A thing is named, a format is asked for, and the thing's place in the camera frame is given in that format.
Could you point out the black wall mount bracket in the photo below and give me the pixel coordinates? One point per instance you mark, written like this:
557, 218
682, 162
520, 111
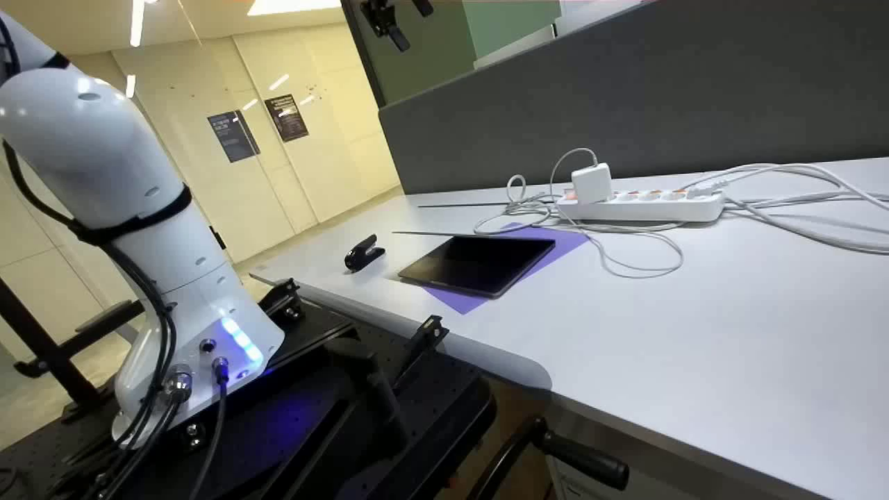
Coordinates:
384, 20

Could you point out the purple cloth mat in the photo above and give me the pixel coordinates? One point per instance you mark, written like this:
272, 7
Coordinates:
564, 241

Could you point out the long gray desk partition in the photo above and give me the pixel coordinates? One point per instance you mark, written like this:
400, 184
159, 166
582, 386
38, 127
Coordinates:
648, 84

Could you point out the dark wall poster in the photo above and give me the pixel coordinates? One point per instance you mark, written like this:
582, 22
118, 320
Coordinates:
287, 116
233, 133

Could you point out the white charger adapter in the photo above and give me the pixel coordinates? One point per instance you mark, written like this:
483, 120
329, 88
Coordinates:
589, 184

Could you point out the long ceiling light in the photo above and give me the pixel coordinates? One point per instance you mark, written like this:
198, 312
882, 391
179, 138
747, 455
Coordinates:
137, 18
293, 7

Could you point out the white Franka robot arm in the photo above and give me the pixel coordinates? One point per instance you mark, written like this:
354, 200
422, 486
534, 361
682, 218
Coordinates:
91, 148

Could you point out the black robot mount table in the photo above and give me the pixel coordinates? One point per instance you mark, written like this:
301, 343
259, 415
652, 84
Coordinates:
277, 416

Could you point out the dark gray laptop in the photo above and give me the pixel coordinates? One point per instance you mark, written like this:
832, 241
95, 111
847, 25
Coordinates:
475, 263

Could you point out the black stapler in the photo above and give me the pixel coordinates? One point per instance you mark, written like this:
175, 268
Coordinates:
361, 252

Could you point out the small black table clamp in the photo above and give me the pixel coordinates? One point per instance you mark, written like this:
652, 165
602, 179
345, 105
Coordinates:
277, 301

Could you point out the white power strip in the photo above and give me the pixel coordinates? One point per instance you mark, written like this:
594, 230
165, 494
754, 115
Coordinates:
648, 205

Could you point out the black stand frame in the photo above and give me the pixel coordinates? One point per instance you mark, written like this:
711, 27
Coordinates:
45, 357

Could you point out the black clamp lever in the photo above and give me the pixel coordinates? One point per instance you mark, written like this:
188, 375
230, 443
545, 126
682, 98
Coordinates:
420, 340

